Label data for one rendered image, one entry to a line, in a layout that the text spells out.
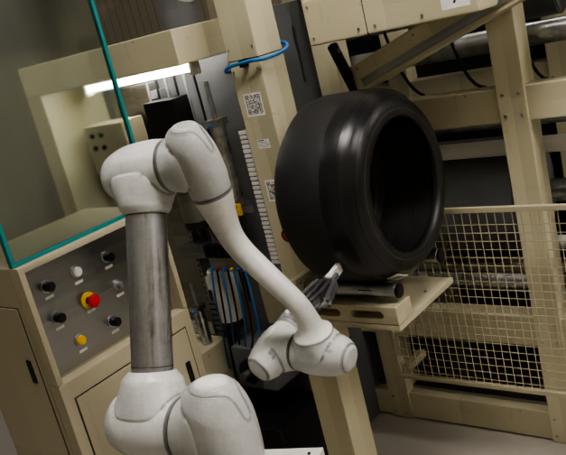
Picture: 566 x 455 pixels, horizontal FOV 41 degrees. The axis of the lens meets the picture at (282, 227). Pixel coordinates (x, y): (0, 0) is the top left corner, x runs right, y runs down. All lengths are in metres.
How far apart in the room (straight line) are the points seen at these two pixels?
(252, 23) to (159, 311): 1.01
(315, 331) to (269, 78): 0.91
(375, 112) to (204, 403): 1.00
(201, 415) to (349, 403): 1.18
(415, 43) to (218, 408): 1.41
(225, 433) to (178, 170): 0.60
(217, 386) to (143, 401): 0.20
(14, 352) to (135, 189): 0.81
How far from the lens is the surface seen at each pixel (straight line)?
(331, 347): 1.89
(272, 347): 1.98
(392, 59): 2.63
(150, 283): 1.83
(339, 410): 2.80
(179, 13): 3.02
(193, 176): 1.77
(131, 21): 6.69
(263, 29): 2.47
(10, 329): 2.41
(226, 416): 1.70
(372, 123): 2.21
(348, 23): 2.53
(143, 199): 1.83
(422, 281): 2.63
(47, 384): 2.40
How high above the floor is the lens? 1.76
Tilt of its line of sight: 15 degrees down
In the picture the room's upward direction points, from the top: 14 degrees counter-clockwise
